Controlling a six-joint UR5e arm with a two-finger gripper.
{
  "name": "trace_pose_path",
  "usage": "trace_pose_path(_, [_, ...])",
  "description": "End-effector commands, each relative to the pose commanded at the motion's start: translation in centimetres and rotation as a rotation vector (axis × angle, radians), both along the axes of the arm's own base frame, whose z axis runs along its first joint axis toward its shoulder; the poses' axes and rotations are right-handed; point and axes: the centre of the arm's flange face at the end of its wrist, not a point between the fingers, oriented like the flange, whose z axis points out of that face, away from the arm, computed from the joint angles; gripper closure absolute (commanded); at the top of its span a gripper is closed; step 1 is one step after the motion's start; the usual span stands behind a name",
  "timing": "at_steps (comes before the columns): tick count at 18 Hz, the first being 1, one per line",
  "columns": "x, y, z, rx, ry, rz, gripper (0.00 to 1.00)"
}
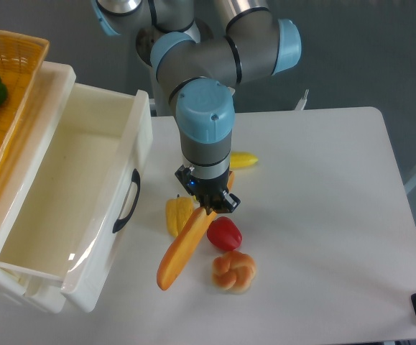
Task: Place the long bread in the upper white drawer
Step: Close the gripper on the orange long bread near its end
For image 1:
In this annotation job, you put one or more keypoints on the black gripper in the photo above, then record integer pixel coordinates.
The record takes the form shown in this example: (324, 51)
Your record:
(212, 194)

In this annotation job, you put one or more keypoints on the long orange bread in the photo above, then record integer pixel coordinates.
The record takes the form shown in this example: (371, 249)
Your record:
(181, 250)

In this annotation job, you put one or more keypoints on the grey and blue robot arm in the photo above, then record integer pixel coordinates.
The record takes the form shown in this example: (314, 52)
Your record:
(196, 76)

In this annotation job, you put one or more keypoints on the knotted bread roll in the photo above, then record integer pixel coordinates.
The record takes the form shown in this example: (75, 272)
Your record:
(233, 272)

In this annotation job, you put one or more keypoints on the open white drawer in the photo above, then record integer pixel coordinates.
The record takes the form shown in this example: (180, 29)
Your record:
(63, 232)

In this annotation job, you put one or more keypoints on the white drawer cabinet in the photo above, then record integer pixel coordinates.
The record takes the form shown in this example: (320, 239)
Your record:
(42, 111)

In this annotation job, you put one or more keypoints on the orange carrot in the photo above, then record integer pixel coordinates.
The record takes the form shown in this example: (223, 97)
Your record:
(231, 177)

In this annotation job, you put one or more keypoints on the yellow bell pepper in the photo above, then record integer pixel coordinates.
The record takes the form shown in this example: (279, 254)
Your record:
(177, 211)

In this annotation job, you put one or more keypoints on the red bell pepper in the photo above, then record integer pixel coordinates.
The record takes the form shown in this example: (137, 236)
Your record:
(224, 234)

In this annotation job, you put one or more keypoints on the yellow banana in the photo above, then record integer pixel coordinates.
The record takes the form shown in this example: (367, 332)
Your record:
(242, 160)

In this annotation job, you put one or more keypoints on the yellow woven basket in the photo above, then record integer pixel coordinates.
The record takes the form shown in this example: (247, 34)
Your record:
(21, 56)

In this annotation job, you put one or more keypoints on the black drawer handle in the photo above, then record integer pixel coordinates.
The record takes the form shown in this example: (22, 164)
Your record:
(130, 202)

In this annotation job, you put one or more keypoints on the white clamp post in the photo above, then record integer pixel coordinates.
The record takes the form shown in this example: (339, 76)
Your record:
(301, 104)

